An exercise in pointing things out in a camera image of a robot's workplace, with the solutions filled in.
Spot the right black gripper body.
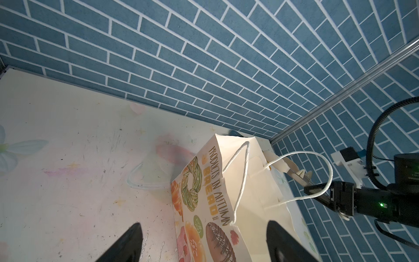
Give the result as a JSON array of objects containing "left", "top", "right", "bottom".
[{"left": 314, "top": 181, "right": 356, "bottom": 217}]

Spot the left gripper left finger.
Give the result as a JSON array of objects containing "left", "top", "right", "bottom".
[{"left": 96, "top": 222, "right": 143, "bottom": 262}]

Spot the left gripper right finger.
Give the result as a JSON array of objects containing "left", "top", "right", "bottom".
[{"left": 266, "top": 221, "right": 318, "bottom": 262}]

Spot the white printed paper bag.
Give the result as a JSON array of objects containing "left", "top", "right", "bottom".
[{"left": 171, "top": 135, "right": 321, "bottom": 262}]

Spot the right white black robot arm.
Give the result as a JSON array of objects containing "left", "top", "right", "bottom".
[{"left": 315, "top": 153, "right": 419, "bottom": 228}]

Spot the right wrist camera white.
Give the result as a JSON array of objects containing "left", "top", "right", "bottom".
[{"left": 331, "top": 147, "right": 367, "bottom": 189}]

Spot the black corrugated cable hose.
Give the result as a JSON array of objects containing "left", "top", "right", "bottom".
[{"left": 366, "top": 95, "right": 419, "bottom": 191}]

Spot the right aluminium corner post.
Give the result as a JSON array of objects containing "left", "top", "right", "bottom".
[{"left": 270, "top": 38, "right": 419, "bottom": 144}]

